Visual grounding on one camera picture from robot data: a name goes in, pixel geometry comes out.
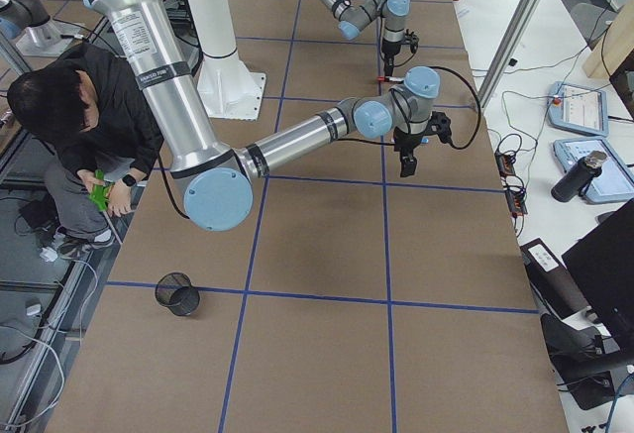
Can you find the teach pendant tablet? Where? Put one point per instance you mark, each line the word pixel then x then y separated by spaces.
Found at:
pixel 615 184
pixel 578 109

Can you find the black monitor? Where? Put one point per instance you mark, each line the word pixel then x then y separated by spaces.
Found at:
pixel 601 265

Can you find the aluminium frame post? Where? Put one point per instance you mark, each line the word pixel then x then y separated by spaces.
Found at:
pixel 509 42

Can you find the black water bottle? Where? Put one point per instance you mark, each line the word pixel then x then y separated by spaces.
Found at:
pixel 577 179

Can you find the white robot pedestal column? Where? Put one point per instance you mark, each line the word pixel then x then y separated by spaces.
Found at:
pixel 227 88

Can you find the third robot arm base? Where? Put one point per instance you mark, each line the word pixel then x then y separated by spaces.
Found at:
pixel 29 24

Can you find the person in black jacket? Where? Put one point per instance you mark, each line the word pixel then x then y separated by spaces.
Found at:
pixel 88 106

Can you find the upper teach pendant tablet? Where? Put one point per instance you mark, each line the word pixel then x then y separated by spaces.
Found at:
pixel 578 109

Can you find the near black mesh pen cup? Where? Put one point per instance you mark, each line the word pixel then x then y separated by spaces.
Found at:
pixel 176 292

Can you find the green plastic tool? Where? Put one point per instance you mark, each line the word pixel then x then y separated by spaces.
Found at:
pixel 99 194

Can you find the black orange usb hub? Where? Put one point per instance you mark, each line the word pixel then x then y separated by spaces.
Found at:
pixel 512 184

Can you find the white marker red cap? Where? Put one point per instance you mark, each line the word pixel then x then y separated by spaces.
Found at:
pixel 389 79

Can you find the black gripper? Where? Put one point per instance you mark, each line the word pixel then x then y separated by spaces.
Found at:
pixel 406 143
pixel 389 55

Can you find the lower teach pendant tablet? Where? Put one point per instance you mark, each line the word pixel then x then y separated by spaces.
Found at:
pixel 615 184

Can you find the black box white label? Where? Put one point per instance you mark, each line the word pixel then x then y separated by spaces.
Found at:
pixel 552 280

